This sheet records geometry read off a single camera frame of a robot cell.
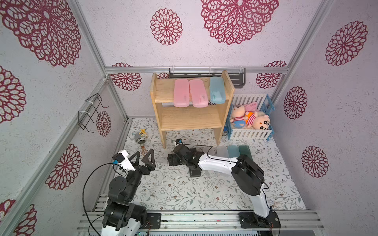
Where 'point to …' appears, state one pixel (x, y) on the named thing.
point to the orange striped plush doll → (257, 120)
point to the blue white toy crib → (264, 104)
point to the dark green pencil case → (244, 150)
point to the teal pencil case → (233, 151)
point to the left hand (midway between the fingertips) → (147, 151)
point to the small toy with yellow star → (141, 139)
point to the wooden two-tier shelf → (170, 117)
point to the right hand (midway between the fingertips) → (176, 155)
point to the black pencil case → (194, 172)
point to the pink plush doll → (238, 112)
